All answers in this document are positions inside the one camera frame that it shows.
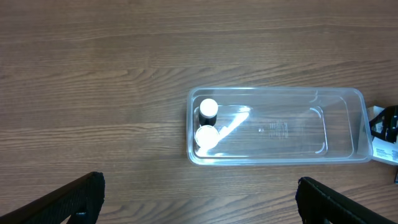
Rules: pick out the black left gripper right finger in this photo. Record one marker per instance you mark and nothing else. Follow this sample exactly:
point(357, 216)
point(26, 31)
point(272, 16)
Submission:
point(318, 203)

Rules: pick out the black bottle white cap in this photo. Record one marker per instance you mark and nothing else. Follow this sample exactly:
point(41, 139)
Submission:
point(208, 110)

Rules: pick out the white Hansaplast plaster box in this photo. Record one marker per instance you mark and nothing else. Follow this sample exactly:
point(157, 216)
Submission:
point(383, 151)

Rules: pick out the clear plastic container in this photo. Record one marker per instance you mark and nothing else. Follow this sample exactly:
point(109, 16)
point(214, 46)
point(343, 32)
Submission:
point(272, 126)

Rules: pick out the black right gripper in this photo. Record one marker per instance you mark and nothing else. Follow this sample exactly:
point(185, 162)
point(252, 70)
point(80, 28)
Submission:
point(388, 118)

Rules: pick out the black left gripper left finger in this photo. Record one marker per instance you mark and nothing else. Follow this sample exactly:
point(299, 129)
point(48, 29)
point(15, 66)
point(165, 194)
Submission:
point(79, 201)

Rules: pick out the orange Redoxon tube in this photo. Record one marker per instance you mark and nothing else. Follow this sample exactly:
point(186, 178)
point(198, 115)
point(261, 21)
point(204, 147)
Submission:
point(206, 137)

